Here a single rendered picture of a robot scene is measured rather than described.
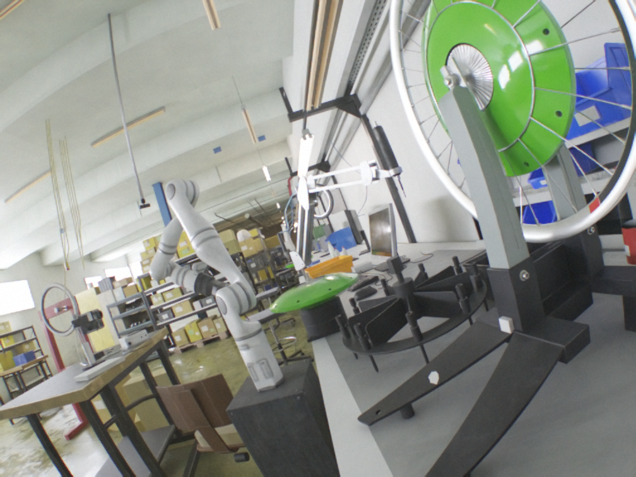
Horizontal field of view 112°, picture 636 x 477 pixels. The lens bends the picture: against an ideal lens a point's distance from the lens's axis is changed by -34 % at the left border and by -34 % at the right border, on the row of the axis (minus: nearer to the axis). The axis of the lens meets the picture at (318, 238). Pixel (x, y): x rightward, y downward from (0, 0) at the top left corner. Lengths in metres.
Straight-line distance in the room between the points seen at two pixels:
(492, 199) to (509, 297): 0.13
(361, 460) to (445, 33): 0.62
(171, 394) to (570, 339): 1.22
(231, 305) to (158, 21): 3.23
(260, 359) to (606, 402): 0.84
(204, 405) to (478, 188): 1.10
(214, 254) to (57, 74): 3.45
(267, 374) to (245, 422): 0.16
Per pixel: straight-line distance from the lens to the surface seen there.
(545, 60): 0.43
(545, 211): 1.25
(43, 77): 4.30
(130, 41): 3.72
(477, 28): 0.47
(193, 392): 1.23
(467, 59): 0.49
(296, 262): 1.67
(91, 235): 11.52
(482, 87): 0.48
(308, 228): 1.54
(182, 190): 1.10
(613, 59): 0.86
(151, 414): 2.90
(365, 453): 0.49
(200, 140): 6.59
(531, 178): 1.06
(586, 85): 1.05
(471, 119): 0.44
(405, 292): 0.73
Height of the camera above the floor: 1.22
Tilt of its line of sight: level
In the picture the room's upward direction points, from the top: 21 degrees counter-clockwise
